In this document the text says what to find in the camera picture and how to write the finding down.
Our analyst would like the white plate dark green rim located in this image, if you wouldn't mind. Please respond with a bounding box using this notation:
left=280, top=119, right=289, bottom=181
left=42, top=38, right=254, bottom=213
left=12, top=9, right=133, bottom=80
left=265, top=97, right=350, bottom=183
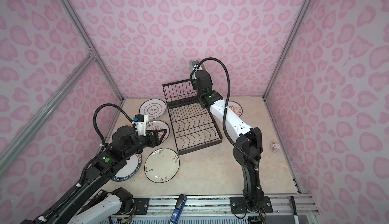
left=111, top=154, right=142, bottom=182

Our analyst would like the blue handled tool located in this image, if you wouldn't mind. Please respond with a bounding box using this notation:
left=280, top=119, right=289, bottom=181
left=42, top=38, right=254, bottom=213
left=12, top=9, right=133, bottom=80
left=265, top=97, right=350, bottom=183
left=169, top=194, right=187, bottom=224

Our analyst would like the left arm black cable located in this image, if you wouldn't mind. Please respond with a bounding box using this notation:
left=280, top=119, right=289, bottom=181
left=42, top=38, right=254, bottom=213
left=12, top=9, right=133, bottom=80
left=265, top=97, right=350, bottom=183
left=92, top=103, right=134, bottom=147

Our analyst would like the aluminium mounting rail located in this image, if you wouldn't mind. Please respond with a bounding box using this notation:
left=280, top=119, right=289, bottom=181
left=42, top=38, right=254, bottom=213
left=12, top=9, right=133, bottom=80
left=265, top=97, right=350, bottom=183
left=56, top=193, right=323, bottom=224

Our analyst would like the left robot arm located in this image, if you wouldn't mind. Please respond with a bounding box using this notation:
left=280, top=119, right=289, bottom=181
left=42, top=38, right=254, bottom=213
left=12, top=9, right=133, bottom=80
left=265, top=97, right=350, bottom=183
left=22, top=125, right=167, bottom=224

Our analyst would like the white plate brown ring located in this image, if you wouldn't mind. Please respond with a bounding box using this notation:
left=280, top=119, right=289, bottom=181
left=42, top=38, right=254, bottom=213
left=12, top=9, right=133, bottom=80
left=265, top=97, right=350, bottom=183
left=139, top=98, right=167, bottom=120

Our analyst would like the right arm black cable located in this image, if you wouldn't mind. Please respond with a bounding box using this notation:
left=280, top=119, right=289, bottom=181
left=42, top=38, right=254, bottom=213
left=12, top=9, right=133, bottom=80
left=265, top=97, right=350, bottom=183
left=189, top=57, right=259, bottom=170

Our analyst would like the right orange sunburst plate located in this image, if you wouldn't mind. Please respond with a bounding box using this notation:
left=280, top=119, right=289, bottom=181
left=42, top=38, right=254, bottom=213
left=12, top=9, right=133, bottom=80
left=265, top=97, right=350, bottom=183
left=228, top=101, right=243, bottom=117

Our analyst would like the orange sunburst plate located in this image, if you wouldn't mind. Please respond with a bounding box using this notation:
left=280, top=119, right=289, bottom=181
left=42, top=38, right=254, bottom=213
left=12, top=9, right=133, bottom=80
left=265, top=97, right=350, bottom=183
left=146, top=120, right=170, bottom=137
left=228, top=101, right=243, bottom=117

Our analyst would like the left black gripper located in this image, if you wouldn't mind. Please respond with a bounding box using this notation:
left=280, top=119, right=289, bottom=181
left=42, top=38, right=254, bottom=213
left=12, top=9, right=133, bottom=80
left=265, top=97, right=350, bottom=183
left=124, top=127, right=167, bottom=160

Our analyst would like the aluminium frame bars left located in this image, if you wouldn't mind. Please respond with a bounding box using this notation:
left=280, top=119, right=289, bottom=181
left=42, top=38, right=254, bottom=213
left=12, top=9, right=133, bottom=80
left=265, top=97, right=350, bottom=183
left=1, top=0, right=125, bottom=176

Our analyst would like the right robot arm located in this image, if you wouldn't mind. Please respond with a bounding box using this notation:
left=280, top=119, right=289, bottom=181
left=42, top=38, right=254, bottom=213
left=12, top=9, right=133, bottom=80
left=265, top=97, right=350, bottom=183
left=190, top=70, right=264, bottom=212

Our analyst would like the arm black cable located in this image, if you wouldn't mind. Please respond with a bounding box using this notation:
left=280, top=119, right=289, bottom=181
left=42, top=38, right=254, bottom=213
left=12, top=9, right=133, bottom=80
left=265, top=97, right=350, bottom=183
left=92, top=103, right=134, bottom=147
left=189, top=57, right=259, bottom=170

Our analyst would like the left orange sunburst plate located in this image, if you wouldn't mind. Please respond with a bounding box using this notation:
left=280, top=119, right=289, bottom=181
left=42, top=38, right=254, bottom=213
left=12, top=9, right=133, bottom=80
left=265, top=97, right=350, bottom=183
left=146, top=120, right=170, bottom=137

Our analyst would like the small red white packet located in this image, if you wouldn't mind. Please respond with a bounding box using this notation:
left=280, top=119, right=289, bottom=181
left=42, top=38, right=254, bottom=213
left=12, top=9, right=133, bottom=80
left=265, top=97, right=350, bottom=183
left=270, top=142, right=281, bottom=153

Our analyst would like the cream floral plate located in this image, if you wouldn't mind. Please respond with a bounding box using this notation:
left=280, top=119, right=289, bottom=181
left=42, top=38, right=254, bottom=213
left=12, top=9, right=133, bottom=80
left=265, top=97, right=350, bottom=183
left=144, top=148, right=180, bottom=183

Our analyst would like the aluminium frame bar right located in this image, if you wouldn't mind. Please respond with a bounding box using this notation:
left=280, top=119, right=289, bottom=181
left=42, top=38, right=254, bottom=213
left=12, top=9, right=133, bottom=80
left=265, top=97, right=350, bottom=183
left=262, top=0, right=314, bottom=101

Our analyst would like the black wire dish rack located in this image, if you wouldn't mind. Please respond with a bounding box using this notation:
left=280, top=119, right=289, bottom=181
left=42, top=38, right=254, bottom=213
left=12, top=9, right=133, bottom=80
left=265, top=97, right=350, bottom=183
left=163, top=80, right=222, bottom=155

